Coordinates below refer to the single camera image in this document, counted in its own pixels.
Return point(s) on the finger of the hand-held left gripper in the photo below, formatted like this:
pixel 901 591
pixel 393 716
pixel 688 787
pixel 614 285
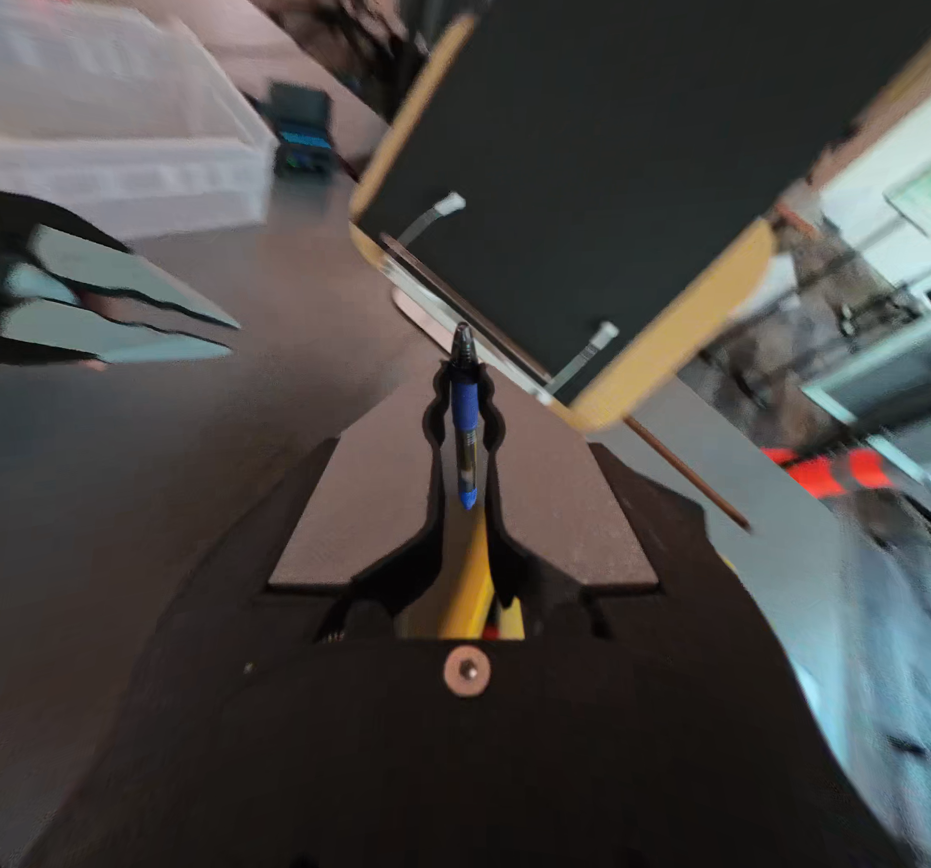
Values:
pixel 87 337
pixel 109 264

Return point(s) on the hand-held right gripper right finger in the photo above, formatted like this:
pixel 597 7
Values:
pixel 567 511

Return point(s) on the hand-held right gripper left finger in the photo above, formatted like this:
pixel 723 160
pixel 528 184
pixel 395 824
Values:
pixel 364 511

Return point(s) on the clear plastic bin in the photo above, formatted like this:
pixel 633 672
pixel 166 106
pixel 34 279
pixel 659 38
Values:
pixel 109 155

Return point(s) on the blue pen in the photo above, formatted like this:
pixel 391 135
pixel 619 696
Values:
pixel 464 402

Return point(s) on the thin brown rod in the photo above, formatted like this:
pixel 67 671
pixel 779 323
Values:
pixel 687 471

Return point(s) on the white board stand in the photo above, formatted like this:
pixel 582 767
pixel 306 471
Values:
pixel 429 315

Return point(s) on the black label printer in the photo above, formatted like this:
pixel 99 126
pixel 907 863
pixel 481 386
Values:
pixel 302 126

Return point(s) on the red orange item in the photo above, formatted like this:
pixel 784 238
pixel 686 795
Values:
pixel 814 475

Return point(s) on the pale blue cloth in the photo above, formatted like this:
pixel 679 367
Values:
pixel 873 664

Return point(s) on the black board with wooden edge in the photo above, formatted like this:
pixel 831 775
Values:
pixel 618 119

